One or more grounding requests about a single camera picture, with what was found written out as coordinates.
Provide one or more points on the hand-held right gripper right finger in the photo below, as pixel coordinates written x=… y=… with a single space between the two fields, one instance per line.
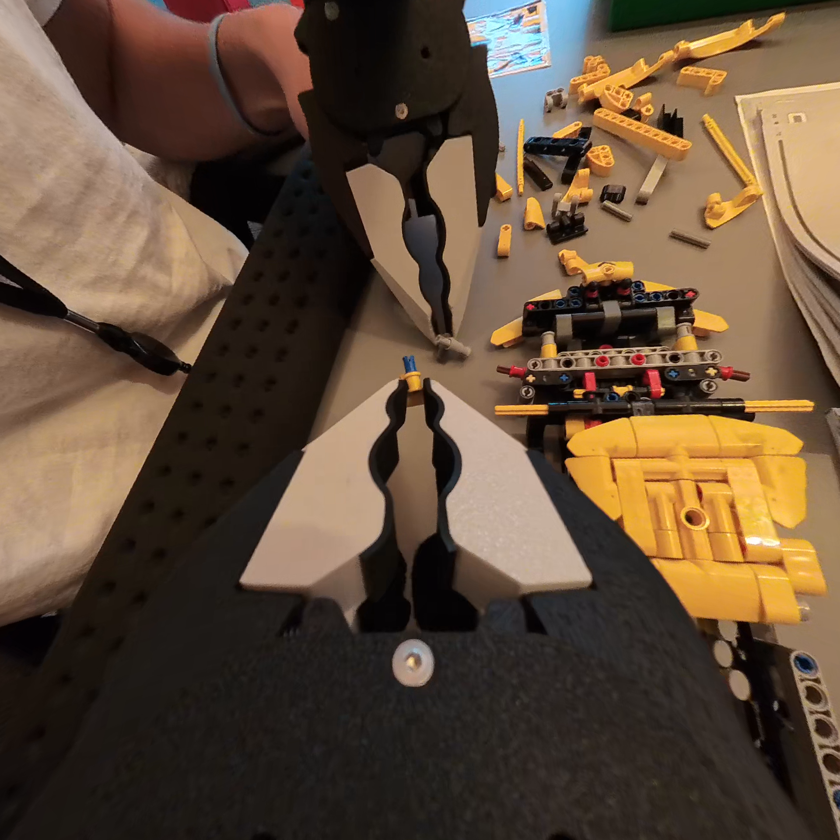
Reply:
x=518 y=525

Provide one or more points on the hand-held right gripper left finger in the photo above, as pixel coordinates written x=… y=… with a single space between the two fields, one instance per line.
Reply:
x=315 y=525

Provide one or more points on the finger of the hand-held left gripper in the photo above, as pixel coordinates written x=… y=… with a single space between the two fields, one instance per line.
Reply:
x=459 y=210
x=380 y=223

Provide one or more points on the small black pin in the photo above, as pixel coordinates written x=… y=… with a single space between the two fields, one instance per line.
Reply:
x=459 y=349

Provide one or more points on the small yellow toy piece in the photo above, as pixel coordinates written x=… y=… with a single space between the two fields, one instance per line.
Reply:
x=412 y=380

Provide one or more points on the toy car chassis model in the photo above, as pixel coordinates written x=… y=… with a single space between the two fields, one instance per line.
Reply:
x=689 y=472

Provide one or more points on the person's left forearm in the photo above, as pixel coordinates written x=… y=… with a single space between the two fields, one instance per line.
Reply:
x=151 y=85

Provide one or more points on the person's left hand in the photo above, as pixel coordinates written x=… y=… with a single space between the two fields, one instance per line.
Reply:
x=262 y=65

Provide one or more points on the thin wristband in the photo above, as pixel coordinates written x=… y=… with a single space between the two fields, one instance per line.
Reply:
x=220 y=72

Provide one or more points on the pile of loose toy bricks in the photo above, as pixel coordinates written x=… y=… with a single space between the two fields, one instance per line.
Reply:
x=640 y=128

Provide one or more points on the thin yellow rod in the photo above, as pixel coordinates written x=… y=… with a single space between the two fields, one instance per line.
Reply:
x=725 y=148

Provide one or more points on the green plastic bin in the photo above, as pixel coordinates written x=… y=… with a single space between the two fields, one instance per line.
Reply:
x=689 y=13

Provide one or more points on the open instruction booklet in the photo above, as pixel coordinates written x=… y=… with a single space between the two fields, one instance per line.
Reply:
x=800 y=197

